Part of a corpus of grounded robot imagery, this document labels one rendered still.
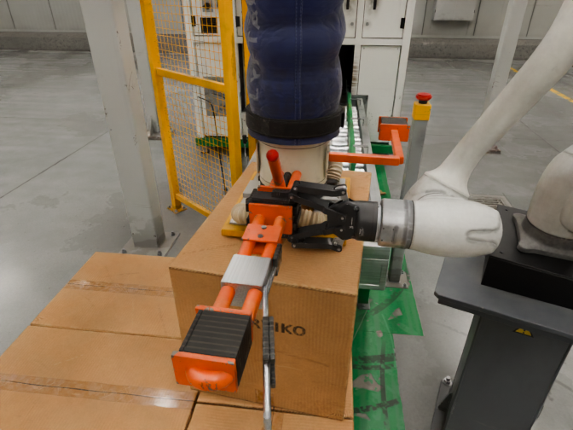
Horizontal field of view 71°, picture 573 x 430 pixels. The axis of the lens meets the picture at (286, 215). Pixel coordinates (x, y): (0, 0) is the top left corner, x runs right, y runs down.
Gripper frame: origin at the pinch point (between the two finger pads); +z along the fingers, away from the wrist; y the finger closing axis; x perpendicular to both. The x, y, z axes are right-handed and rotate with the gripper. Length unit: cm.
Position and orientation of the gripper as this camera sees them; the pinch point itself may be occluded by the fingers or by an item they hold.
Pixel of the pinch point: (269, 212)
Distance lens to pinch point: 77.7
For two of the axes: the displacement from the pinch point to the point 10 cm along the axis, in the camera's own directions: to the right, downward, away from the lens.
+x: 1.6, -4.9, 8.6
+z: -9.9, -0.8, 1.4
